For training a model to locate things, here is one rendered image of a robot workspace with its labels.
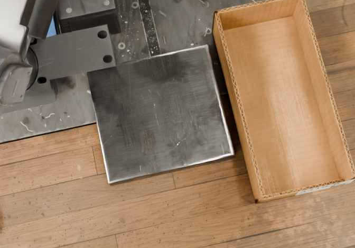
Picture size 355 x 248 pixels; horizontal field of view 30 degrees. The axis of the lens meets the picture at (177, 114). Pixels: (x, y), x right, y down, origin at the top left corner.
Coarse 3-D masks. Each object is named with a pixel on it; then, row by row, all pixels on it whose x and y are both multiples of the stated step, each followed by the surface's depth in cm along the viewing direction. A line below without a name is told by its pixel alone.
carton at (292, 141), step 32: (288, 0) 88; (224, 32) 93; (256, 32) 93; (288, 32) 93; (224, 64) 88; (256, 64) 92; (288, 64) 92; (320, 64) 85; (256, 96) 90; (288, 96) 90; (320, 96) 88; (256, 128) 89; (288, 128) 89; (320, 128) 89; (256, 160) 88; (288, 160) 88; (320, 160) 88; (256, 192) 84; (288, 192) 84
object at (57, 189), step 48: (336, 0) 94; (336, 48) 93; (336, 96) 91; (0, 144) 90; (48, 144) 90; (96, 144) 89; (0, 192) 88; (48, 192) 88; (96, 192) 88; (144, 192) 88; (192, 192) 88; (240, 192) 88; (336, 192) 87; (0, 240) 86; (48, 240) 86; (96, 240) 86; (144, 240) 86; (192, 240) 86; (240, 240) 86; (288, 240) 86; (336, 240) 86
